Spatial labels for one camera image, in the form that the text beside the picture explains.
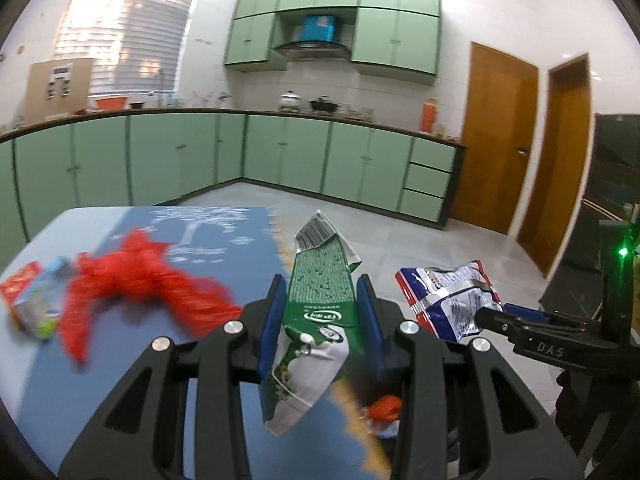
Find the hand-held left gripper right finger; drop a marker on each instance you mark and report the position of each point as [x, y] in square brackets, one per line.
[370, 320]

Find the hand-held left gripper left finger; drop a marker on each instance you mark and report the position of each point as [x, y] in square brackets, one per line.
[272, 325]

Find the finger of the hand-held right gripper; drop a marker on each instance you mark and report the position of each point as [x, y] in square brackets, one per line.
[495, 322]
[530, 314]

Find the silver blue red snack packet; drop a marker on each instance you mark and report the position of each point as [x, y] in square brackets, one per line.
[450, 295]

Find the green drink carton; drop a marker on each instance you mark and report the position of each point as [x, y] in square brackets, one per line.
[315, 285]

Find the orange foam fruit net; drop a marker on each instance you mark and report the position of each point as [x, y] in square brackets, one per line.
[385, 407]

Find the blue printed table mat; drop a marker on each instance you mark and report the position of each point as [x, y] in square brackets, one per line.
[225, 240]

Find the dark glossy panel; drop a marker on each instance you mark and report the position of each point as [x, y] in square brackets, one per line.
[617, 160]

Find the wooden door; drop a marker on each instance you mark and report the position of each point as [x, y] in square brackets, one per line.
[565, 160]
[495, 150]

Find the red plastic mesh bag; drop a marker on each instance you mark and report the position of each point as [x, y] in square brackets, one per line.
[130, 275]

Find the green base kitchen cabinets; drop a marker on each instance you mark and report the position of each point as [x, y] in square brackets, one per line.
[150, 160]

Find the orange thermos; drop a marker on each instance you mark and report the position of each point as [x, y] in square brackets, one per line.
[428, 116]

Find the black wok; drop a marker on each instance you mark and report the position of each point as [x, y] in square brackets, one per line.
[324, 105]

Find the white cooking pot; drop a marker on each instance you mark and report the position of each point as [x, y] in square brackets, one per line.
[289, 101]

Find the small pale blue carton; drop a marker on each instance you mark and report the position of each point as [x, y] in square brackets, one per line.
[40, 305]

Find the red basin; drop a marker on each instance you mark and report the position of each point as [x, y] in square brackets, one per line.
[110, 102]

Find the range hood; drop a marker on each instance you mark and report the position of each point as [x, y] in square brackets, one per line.
[310, 50]

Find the white window blind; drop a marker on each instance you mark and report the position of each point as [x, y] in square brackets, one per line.
[125, 35]

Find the brown cardboard box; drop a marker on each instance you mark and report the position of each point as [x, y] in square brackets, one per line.
[40, 90]

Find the green wall cabinets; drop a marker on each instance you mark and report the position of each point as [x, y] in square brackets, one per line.
[395, 35]

